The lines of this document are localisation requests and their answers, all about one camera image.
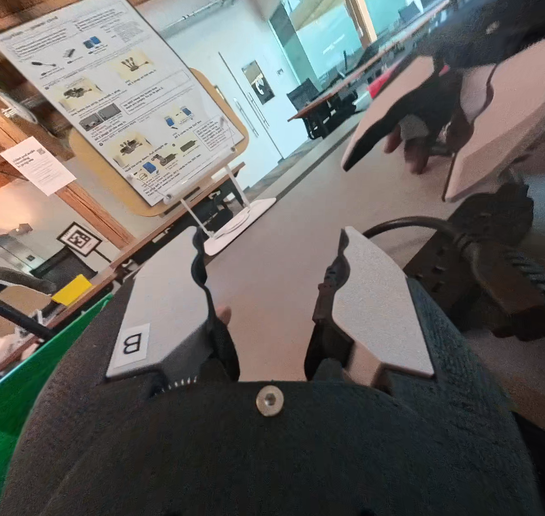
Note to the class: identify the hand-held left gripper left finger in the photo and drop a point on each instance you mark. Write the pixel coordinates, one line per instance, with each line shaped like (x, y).
(166, 311)

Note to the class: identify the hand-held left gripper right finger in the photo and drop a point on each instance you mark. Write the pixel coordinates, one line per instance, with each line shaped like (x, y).
(374, 311)

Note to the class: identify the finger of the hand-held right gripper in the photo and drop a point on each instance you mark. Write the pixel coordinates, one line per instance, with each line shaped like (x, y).
(383, 115)
(511, 120)

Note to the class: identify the black power strip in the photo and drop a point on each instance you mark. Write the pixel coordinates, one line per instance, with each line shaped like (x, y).
(434, 269)

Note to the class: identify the green plastic bin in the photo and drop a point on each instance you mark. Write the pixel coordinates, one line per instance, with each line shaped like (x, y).
(25, 375)

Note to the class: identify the person's left hand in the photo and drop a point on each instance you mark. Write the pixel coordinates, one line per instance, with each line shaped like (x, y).
(224, 313)

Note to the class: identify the brown office desk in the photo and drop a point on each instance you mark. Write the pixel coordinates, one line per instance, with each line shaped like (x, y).
(323, 100)

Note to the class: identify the black office chair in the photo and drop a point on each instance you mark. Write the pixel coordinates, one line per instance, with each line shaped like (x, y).
(304, 92)

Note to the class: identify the yellow plastic bin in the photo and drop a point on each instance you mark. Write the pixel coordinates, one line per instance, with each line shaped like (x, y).
(70, 290)

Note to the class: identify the black white marker tag sign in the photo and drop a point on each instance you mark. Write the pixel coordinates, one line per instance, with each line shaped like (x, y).
(80, 239)

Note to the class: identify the white board stand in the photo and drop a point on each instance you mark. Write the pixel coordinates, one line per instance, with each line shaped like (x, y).
(247, 213)

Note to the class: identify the white paper notice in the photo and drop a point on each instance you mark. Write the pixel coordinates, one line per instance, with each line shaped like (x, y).
(38, 166)

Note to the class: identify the white instruction board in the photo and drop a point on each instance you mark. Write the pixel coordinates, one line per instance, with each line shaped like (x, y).
(106, 98)

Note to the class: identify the dark wall sign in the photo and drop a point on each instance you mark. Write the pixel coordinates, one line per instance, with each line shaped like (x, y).
(257, 83)

